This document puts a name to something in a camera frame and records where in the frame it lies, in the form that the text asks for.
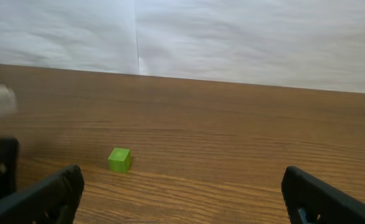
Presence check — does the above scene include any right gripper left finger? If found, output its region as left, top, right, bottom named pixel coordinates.
left=0, top=164, right=85, bottom=224

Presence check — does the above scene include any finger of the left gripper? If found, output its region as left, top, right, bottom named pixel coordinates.
left=0, top=136, right=21, bottom=206

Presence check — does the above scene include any green cube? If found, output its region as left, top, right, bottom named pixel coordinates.
left=107, top=147, right=133, bottom=174

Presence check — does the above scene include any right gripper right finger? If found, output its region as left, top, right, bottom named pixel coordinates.
left=281, top=166, right=365, bottom=224

